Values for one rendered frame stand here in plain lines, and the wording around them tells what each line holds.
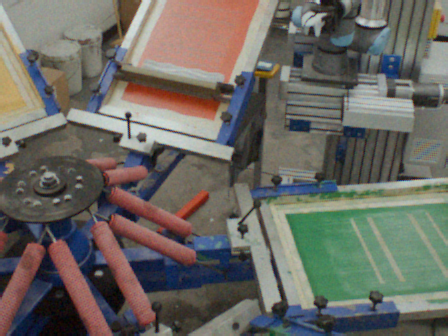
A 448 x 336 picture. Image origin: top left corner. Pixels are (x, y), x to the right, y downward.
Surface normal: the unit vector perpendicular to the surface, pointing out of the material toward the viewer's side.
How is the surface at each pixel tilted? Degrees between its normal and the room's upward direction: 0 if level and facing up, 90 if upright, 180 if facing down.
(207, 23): 32
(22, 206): 0
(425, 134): 90
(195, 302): 0
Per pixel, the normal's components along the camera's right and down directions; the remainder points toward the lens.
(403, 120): -0.19, 0.51
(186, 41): -0.21, -0.47
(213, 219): 0.00, -0.85
